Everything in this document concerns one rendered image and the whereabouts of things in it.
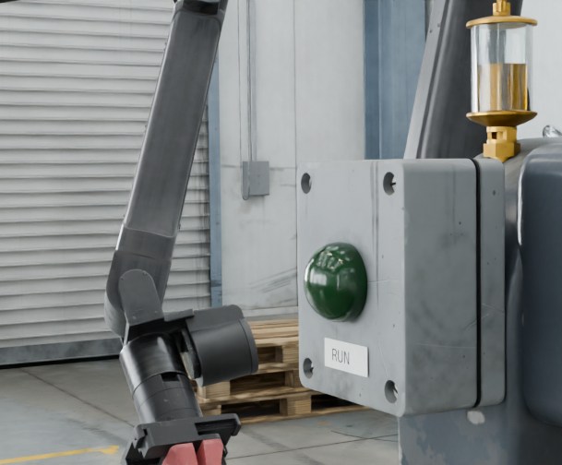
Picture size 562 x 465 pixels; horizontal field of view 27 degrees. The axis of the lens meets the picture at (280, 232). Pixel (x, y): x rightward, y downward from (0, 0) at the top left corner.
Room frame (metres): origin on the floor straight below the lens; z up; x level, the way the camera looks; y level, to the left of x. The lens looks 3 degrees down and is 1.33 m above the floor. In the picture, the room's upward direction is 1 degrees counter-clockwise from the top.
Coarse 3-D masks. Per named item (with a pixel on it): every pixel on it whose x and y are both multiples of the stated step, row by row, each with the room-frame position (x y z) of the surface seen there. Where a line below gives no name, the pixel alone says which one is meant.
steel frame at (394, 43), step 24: (384, 0) 9.30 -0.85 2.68; (408, 0) 9.01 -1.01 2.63; (384, 24) 9.30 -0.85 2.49; (408, 24) 9.01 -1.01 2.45; (384, 48) 9.30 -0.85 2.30; (408, 48) 9.01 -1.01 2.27; (384, 72) 9.30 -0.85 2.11; (408, 72) 9.01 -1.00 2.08; (384, 96) 9.31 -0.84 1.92; (408, 96) 9.00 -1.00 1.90; (384, 120) 9.31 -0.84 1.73; (408, 120) 9.00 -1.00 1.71; (384, 144) 9.31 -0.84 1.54
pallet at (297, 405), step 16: (256, 384) 6.42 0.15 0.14; (272, 384) 6.46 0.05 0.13; (240, 400) 6.01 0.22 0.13; (256, 400) 6.05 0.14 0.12; (272, 400) 6.47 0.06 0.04; (288, 400) 6.13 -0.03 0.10; (304, 400) 6.18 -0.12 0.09; (320, 400) 6.60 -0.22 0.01; (256, 416) 6.12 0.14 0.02; (272, 416) 6.12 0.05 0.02; (288, 416) 6.13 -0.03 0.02; (304, 416) 6.17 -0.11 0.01
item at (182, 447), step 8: (176, 448) 1.01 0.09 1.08; (184, 448) 1.01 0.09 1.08; (192, 448) 1.02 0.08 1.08; (168, 456) 1.02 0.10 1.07; (176, 456) 1.01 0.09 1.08; (184, 456) 1.01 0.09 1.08; (192, 456) 1.02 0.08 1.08; (160, 464) 1.04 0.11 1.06; (168, 464) 1.02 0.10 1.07; (176, 464) 1.01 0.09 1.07; (184, 464) 1.01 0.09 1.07; (192, 464) 1.01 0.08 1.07; (224, 464) 1.08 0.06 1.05
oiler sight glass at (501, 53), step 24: (504, 24) 0.47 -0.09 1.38; (528, 24) 0.47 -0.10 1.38; (480, 48) 0.47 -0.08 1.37; (504, 48) 0.47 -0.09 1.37; (528, 48) 0.47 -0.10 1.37; (480, 72) 0.47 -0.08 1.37; (504, 72) 0.47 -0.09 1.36; (528, 72) 0.47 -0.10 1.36; (480, 96) 0.47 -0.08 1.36; (504, 96) 0.47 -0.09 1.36; (528, 96) 0.47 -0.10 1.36
